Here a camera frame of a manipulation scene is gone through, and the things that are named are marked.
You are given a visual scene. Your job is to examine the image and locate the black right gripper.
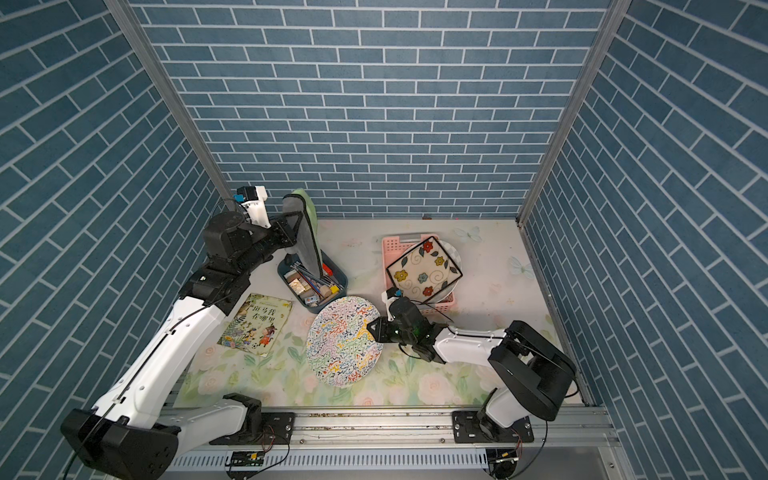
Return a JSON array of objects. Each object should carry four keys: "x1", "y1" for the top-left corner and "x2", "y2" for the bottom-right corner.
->
[{"x1": 365, "y1": 315, "x2": 418, "y2": 347}]

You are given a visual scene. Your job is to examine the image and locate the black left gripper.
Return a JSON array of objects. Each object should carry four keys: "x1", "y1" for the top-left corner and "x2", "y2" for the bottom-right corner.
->
[{"x1": 233, "y1": 209, "x2": 304, "y2": 277}]

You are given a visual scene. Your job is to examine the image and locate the round multicolour squiggle plate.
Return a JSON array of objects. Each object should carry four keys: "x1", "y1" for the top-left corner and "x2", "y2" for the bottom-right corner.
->
[{"x1": 305, "y1": 296, "x2": 383, "y2": 387}]

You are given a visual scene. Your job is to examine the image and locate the square floral plate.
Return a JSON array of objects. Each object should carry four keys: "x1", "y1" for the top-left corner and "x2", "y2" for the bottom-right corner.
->
[{"x1": 385, "y1": 235, "x2": 464, "y2": 307}]

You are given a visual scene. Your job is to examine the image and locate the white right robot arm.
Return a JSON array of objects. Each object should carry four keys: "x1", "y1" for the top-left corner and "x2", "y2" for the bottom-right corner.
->
[{"x1": 366, "y1": 290, "x2": 577, "y2": 443}]

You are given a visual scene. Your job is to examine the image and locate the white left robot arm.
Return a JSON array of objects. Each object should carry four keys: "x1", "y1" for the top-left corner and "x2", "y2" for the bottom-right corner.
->
[{"x1": 60, "y1": 204, "x2": 322, "y2": 479}]

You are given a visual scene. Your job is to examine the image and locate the teal plastic stationery bin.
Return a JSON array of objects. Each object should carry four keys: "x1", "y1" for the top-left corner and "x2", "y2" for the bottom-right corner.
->
[{"x1": 277, "y1": 251, "x2": 348, "y2": 314}]

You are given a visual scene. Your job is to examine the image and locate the pink plastic dish basket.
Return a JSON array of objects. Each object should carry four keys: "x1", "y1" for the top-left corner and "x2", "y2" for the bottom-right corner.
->
[{"x1": 382, "y1": 233, "x2": 457, "y2": 313}]

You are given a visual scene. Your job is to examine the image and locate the colourful picture book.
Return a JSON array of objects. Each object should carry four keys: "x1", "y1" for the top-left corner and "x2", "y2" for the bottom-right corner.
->
[{"x1": 218, "y1": 293, "x2": 293, "y2": 356}]

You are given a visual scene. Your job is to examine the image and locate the small green circuit board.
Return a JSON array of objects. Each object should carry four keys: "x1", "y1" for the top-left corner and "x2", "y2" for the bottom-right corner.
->
[{"x1": 225, "y1": 451, "x2": 265, "y2": 470}]

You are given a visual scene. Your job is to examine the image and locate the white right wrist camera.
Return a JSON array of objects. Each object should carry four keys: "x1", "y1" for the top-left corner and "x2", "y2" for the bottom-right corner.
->
[{"x1": 382, "y1": 287, "x2": 403, "y2": 308}]

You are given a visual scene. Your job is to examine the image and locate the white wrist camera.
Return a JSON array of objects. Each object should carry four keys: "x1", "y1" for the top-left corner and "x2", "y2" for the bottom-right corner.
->
[
  {"x1": 234, "y1": 186, "x2": 271, "y2": 229},
  {"x1": 382, "y1": 287, "x2": 403, "y2": 308}
]

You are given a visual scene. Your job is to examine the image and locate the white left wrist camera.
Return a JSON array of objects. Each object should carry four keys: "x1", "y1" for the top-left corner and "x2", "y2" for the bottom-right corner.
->
[{"x1": 234, "y1": 186, "x2": 271, "y2": 229}]

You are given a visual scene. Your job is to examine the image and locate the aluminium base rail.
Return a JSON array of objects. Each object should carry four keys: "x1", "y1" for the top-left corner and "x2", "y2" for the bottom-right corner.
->
[{"x1": 164, "y1": 405, "x2": 634, "y2": 479}]

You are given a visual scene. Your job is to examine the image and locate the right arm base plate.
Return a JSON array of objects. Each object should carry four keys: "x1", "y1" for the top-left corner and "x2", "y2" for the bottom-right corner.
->
[{"x1": 451, "y1": 408, "x2": 535, "y2": 444}]

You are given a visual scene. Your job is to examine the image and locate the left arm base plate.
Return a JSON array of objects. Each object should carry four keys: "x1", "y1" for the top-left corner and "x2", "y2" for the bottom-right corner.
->
[{"x1": 209, "y1": 393, "x2": 296, "y2": 446}]

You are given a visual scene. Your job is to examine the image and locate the aluminium corner post left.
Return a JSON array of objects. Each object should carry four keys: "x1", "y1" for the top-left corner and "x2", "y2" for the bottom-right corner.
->
[{"x1": 104, "y1": 0, "x2": 243, "y2": 215}]

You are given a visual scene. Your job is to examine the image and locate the aluminium corner post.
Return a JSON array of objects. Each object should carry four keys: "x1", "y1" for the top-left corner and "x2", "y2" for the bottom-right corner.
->
[
  {"x1": 104, "y1": 0, "x2": 243, "y2": 215},
  {"x1": 517, "y1": 0, "x2": 631, "y2": 229}
]

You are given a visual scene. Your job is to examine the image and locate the aluminium corner post right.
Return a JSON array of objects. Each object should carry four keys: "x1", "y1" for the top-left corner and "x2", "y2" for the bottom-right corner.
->
[{"x1": 517, "y1": 0, "x2": 631, "y2": 229}]

